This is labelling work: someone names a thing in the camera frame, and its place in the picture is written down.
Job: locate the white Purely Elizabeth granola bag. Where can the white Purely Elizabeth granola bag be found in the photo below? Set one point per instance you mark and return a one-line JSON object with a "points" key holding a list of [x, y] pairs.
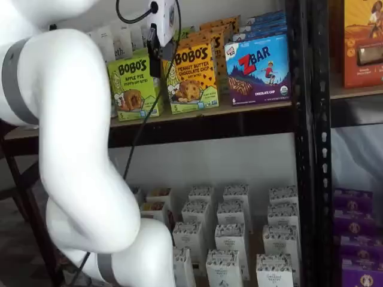
{"points": [[137, 37], [103, 42], [121, 39]]}

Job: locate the green Bobo's apple pie box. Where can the green Bobo's apple pie box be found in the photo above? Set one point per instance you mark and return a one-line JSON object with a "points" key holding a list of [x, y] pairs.
{"points": [[134, 89], [187, 33], [140, 53]]}

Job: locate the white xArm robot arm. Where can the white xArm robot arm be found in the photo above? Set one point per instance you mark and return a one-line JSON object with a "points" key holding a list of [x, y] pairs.
{"points": [[74, 119]]}

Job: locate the blue Zbar chocolate chip box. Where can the blue Zbar chocolate chip box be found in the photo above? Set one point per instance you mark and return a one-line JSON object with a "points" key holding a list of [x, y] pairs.
{"points": [[257, 74], [263, 23], [260, 31], [266, 16]]}

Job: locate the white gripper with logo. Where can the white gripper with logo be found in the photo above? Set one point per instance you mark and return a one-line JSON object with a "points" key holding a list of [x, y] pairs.
{"points": [[164, 24]]}

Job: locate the large orange illustrated box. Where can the large orange illustrated box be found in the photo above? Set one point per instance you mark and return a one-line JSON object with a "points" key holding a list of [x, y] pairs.
{"points": [[359, 36]]}

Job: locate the purple snack box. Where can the purple snack box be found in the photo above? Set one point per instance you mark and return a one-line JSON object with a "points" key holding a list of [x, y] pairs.
{"points": [[353, 200], [365, 276], [354, 224], [362, 249]]}

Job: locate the black metal shelf rack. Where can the black metal shelf rack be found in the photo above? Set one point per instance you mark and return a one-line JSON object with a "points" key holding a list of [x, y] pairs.
{"points": [[321, 89], [302, 179]]}

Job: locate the white carton with colourful print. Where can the white carton with colourful print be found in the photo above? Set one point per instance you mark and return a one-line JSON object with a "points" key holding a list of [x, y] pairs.
{"points": [[152, 210], [158, 195], [136, 194]]}

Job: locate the orange Bobo's peanut butter box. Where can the orange Bobo's peanut butter box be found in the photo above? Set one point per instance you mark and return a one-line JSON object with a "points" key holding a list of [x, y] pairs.
{"points": [[194, 89], [215, 28], [220, 53], [227, 21]]}

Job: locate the white printed carton box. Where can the white printed carton box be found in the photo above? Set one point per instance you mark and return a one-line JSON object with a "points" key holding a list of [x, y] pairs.
{"points": [[196, 213], [236, 195], [230, 239], [224, 269], [201, 195], [282, 215], [184, 269], [281, 242], [188, 239], [275, 272], [282, 195], [233, 215]]}

